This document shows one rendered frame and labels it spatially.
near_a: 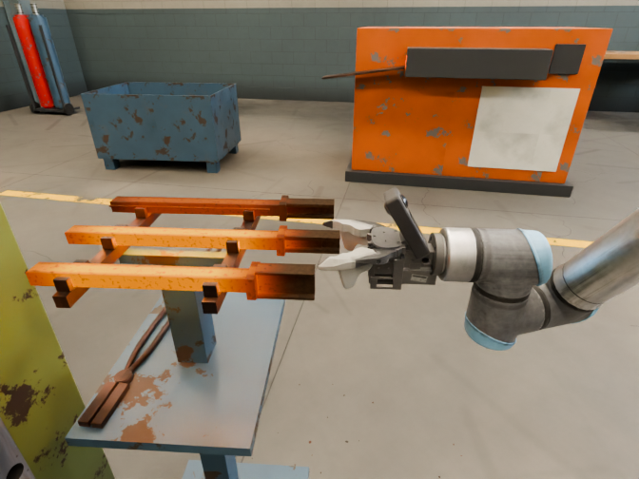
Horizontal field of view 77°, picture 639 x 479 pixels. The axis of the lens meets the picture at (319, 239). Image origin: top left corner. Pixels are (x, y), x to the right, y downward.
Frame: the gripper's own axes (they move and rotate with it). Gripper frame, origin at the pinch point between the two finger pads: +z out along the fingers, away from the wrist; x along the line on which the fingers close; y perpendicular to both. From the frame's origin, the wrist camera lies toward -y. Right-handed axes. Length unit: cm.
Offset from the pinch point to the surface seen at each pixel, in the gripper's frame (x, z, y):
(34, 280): -13.8, 39.8, 0.5
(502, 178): 276, -140, 86
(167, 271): -12.2, 20.8, -0.8
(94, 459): -2, 55, 62
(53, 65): 568, 435, 25
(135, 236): -1.7, 30.6, -0.6
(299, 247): -1.0, 3.4, 1.1
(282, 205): 9.4, 7.4, -1.8
